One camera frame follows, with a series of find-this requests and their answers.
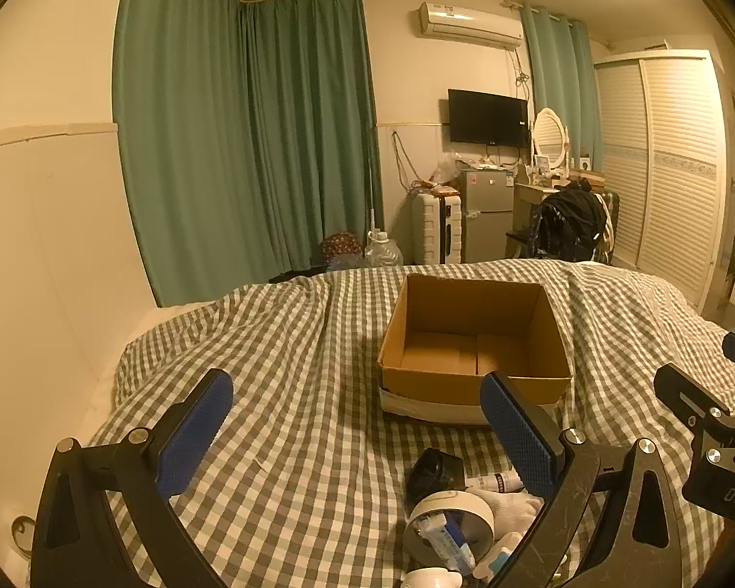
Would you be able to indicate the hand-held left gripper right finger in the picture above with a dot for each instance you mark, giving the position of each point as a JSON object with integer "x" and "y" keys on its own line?
{"x": 514, "y": 435}

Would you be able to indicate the blue white tube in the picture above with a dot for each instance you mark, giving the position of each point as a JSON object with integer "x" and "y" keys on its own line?
{"x": 450, "y": 548}

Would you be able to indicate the small grey fridge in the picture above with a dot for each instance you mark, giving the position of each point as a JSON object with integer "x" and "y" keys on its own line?
{"x": 487, "y": 220}

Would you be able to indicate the grey white checked blanket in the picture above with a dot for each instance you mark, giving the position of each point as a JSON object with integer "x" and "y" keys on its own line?
{"x": 294, "y": 392}

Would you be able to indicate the white tape roll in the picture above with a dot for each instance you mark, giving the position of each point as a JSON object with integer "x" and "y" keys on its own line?
{"x": 459, "y": 505}

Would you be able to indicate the clear plastic bag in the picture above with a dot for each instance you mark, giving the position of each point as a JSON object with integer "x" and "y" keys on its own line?
{"x": 446, "y": 168}

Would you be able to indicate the clear water jug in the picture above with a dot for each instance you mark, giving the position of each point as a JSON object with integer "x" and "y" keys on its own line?
{"x": 383, "y": 252}

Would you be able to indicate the white sock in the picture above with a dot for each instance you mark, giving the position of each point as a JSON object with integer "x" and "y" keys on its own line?
{"x": 508, "y": 508}

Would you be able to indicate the white oval mirror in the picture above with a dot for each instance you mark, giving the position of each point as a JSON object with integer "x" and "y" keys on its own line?
{"x": 550, "y": 133}

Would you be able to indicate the floral bag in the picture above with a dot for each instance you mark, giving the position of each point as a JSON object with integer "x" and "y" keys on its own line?
{"x": 341, "y": 248}

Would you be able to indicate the black jar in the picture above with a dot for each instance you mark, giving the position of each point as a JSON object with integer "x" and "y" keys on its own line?
{"x": 432, "y": 475}

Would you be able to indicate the black wall television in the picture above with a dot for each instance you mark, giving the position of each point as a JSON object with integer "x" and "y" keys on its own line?
{"x": 487, "y": 117}

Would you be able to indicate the white spiral light bulb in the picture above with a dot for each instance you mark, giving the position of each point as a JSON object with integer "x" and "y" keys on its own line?
{"x": 432, "y": 579}

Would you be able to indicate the cardboard box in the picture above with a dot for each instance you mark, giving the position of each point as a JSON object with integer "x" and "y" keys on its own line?
{"x": 441, "y": 343}

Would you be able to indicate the white air conditioner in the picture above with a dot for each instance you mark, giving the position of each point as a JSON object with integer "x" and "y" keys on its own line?
{"x": 468, "y": 24}

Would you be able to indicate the white printed tube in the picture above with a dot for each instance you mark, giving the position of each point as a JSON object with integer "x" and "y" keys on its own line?
{"x": 493, "y": 481}

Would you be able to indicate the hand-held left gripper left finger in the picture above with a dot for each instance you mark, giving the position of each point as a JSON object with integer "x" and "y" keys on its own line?
{"x": 203, "y": 426}

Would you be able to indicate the narrow green curtain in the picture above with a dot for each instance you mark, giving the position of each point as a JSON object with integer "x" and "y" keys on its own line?
{"x": 557, "y": 73}

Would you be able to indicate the white dressing table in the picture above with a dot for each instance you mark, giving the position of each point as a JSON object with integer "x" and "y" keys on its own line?
{"x": 527, "y": 193}

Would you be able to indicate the black jacket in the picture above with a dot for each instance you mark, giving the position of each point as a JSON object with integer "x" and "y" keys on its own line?
{"x": 569, "y": 223}

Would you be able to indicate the white louvered wardrobe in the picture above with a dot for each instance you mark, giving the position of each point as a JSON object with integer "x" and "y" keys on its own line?
{"x": 667, "y": 177}

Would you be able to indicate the white suitcase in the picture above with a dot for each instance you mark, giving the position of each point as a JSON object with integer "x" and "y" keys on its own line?
{"x": 435, "y": 230}

